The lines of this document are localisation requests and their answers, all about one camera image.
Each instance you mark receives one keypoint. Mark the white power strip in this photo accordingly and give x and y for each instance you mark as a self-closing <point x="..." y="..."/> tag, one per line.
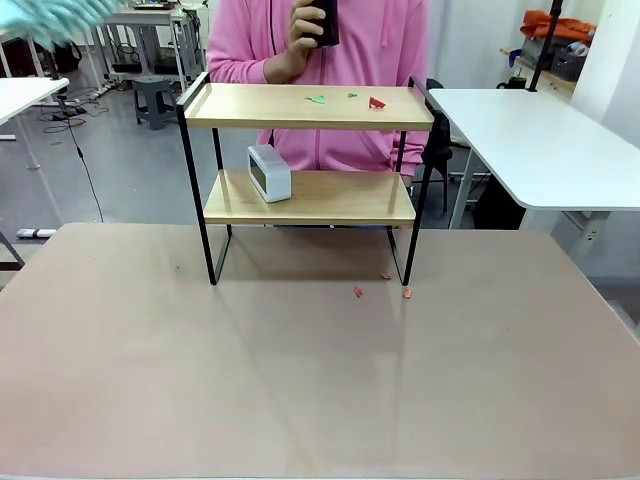
<point x="36" y="233"/>

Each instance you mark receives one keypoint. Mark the black bag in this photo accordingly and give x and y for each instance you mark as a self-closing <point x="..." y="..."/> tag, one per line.
<point x="497" y="205"/>

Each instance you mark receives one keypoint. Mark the white digital alarm clock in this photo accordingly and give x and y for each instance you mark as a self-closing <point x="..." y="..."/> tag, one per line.
<point x="272" y="175"/>

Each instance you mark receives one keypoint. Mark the white metal frame desk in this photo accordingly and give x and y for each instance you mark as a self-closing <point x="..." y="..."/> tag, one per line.
<point x="140" y="17"/>

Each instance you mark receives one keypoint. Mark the black stand pole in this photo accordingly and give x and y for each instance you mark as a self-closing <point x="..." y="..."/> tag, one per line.
<point x="545" y="45"/>
<point x="54" y="65"/>

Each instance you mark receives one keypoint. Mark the white table with legs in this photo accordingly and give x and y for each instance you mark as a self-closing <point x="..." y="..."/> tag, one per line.
<point x="25" y="95"/>

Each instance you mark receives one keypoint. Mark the large white rounded table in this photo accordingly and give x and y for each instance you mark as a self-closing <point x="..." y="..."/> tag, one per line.
<point x="525" y="145"/>

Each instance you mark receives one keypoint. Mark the person's right forearm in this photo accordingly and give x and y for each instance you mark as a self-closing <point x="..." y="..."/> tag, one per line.
<point x="245" y="67"/>

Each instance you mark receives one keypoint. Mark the black backpack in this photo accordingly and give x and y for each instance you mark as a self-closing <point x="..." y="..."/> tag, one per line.
<point x="70" y="60"/>

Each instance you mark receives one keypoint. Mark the teal microfibre duster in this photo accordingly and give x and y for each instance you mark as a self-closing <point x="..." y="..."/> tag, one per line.
<point x="55" y="17"/>

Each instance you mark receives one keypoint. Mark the black mesh pen holder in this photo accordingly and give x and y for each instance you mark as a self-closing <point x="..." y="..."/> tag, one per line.
<point x="327" y="25"/>

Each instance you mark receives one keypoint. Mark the grey storage basket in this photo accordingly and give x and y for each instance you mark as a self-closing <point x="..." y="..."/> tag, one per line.
<point x="567" y="65"/>

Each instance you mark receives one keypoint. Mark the person in pink hoodie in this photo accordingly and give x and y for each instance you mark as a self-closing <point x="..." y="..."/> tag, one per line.
<point x="360" y="50"/>

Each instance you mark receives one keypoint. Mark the large green paper scrap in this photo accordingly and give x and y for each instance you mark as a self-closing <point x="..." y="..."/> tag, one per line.
<point x="317" y="100"/>

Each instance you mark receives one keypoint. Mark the large red paper scrap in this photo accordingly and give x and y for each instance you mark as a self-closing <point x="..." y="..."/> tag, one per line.
<point x="376" y="103"/>

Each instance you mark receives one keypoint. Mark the person's right hand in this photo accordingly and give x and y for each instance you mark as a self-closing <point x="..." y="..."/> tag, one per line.
<point x="302" y="30"/>

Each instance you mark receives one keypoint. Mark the orange cloth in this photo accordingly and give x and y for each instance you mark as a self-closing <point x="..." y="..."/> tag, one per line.
<point x="560" y="27"/>

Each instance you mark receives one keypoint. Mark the two-tier wood metal shelf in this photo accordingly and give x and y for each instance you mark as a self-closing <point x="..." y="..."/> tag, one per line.
<point x="310" y="118"/>

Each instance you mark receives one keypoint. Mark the grey plastic stool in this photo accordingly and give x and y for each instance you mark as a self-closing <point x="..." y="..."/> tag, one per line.
<point x="155" y="87"/>

